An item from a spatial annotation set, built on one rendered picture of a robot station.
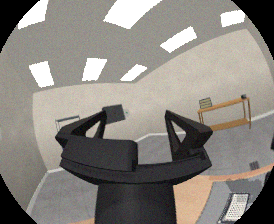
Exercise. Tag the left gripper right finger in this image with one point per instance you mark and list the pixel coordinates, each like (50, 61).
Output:
(196, 134)

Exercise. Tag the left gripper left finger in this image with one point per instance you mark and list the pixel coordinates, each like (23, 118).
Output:
(80, 127)

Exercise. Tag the white well plate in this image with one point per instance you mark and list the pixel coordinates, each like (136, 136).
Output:
(235, 209)

